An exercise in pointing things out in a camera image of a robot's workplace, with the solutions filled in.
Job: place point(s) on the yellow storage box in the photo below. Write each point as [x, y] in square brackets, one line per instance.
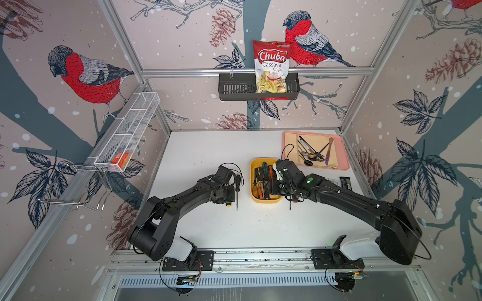
[258, 192]

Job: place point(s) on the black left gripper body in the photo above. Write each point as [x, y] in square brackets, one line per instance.
[228, 195]

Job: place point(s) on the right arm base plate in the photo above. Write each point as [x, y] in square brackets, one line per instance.
[327, 258]

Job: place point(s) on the black long screwdriver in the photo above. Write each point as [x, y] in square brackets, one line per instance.
[238, 179]

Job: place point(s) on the pink tray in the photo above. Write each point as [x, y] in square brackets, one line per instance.
[316, 149]

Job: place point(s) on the Chuba cassava chips bag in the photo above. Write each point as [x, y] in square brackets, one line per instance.
[271, 64]

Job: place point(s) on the orange black large screwdriver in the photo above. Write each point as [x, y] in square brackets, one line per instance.
[290, 203]

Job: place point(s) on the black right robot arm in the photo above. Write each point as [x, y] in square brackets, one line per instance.
[400, 233]

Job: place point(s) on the white wire wall shelf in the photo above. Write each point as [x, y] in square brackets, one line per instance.
[129, 132]

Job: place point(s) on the wooden handled knife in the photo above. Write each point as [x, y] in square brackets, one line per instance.
[328, 153]

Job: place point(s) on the beige tray liner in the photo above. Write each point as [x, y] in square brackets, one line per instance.
[318, 148]

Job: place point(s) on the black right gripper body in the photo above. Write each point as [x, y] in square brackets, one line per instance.
[286, 189]

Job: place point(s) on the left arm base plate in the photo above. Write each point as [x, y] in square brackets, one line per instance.
[196, 261]

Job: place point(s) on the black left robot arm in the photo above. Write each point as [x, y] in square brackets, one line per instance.
[153, 231]

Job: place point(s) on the black wall basket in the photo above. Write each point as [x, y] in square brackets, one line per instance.
[244, 87]

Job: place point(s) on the green black screwdriver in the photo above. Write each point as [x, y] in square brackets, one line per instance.
[266, 176]

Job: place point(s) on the orange box in shelf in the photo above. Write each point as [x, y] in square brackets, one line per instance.
[121, 159]

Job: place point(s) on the black spoon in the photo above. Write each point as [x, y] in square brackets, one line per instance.
[304, 154]

